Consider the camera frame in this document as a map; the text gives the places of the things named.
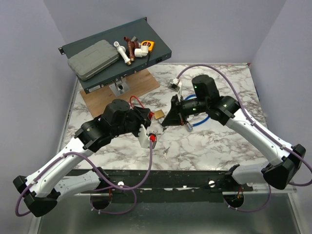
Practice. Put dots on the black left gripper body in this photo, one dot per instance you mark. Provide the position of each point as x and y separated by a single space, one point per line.
136 119

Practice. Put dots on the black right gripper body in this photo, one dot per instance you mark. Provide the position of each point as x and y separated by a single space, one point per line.
185 108

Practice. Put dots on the red cable seal lock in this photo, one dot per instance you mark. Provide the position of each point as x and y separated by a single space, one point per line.
150 115

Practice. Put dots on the brass padlock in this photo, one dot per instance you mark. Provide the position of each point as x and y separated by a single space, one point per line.
159 114

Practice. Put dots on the white pvc elbow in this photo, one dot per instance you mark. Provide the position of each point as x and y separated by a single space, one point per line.
141 52

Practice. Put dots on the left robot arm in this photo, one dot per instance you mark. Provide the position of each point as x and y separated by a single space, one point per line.
71 172

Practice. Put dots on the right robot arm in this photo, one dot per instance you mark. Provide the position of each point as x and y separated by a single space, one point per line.
283 159

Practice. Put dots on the silver keys on table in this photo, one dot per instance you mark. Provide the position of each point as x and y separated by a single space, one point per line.
165 153

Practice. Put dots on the wooden board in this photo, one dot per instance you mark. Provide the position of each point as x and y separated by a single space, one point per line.
137 85

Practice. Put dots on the white pvc pipe fitting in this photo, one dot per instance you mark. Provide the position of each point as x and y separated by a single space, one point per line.
122 52

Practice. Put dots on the yellow tape measure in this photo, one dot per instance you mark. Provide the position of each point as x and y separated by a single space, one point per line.
149 44

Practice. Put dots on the brown pipe valve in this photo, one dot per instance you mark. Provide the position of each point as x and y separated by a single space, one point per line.
132 44

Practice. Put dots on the grey plastic tool case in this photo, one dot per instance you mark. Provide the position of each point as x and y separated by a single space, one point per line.
93 59

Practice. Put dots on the dark teal rack shelf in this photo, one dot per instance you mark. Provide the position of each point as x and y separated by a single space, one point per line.
119 70

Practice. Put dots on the blue cable lock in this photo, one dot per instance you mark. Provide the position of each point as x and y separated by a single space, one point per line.
189 126

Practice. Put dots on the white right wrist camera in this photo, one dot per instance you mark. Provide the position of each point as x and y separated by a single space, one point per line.
176 85

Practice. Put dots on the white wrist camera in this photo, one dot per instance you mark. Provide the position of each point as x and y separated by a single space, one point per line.
176 85
146 140

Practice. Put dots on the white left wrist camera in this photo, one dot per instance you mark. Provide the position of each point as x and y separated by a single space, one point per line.
146 140

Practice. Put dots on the metal shelf stand bracket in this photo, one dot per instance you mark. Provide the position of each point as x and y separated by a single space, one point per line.
118 88

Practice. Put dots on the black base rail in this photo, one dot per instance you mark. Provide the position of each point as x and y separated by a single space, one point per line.
174 186

